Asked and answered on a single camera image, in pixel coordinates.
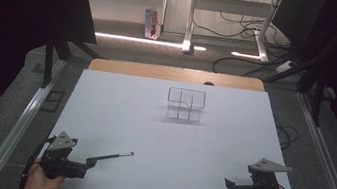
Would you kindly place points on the white metal desk frame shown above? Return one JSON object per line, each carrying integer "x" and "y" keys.
{"x": 190, "y": 20}

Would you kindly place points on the black pen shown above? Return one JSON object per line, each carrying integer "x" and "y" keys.
{"x": 113, "y": 156}

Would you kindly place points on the black floor frame plate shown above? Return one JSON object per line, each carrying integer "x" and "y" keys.
{"x": 52, "y": 101}

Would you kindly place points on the person's left hand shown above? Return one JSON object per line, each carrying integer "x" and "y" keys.
{"x": 41, "y": 185}

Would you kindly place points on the white power strip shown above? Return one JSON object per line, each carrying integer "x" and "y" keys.
{"x": 284, "y": 66}

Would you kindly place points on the colourful printed box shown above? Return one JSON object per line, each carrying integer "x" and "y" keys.
{"x": 152, "y": 24}

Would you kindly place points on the black metal stand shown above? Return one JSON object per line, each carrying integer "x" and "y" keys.
{"x": 317, "y": 96}
{"x": 49, "y": 60}

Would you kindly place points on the clear plastic desk organizer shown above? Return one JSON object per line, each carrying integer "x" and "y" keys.
{"x": 185, "y": 105}

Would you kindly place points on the white table cover board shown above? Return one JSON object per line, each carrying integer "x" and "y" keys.
{"x": 166, "y": 141}

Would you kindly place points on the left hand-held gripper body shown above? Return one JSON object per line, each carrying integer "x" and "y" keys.
{"x": 60, "y": 164}

